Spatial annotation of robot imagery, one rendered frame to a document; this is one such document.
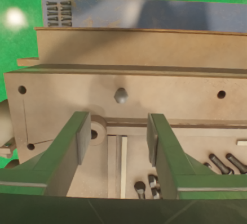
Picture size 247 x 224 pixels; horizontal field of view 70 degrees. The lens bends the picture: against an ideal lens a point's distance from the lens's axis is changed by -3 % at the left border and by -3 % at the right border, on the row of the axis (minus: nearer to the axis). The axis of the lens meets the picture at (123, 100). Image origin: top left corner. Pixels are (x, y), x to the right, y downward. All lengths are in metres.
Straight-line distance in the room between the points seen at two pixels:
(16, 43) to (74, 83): 1.63
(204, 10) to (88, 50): 0.79
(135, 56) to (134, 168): 0.23
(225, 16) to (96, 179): 1.00
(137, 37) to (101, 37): 0.08
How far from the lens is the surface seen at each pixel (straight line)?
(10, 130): 0.48
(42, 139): 0.33
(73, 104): 0.29
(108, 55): 0.40
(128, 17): 1.00
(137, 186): 0.35
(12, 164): 0.55
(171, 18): 1.03
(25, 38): 1.85
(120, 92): 0.25
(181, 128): 0.29
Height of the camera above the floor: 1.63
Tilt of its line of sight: 73 degrees down
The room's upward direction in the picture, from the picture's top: 178 degrees counter-clockwise
